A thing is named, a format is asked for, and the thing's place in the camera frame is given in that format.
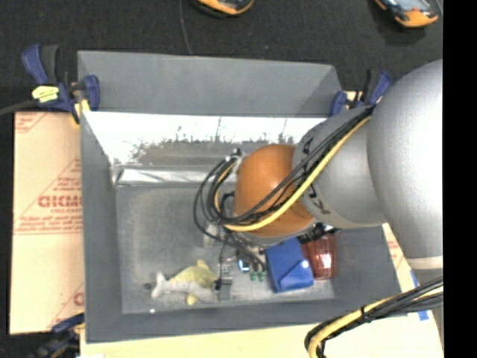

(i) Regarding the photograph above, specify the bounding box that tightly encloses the grey and yellow toy fish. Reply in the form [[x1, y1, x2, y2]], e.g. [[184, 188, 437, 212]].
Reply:
[[150, 259, 221, 307]]

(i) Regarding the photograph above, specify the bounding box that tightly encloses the blue box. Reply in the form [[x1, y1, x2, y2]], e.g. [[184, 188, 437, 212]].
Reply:
[[265, 236, 315, 295]]

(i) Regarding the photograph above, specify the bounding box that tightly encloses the red-brown flat block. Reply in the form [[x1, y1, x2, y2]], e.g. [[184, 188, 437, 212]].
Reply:
[[299, 233, 337, 280]]

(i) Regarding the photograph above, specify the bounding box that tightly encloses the grey metal bin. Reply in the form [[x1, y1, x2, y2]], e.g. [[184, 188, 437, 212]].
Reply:
[[77, 50, 408, 343]]

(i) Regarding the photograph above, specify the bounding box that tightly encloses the brown cardboard board red print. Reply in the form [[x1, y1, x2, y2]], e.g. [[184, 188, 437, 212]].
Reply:
[[8, 110, 86, 336]]

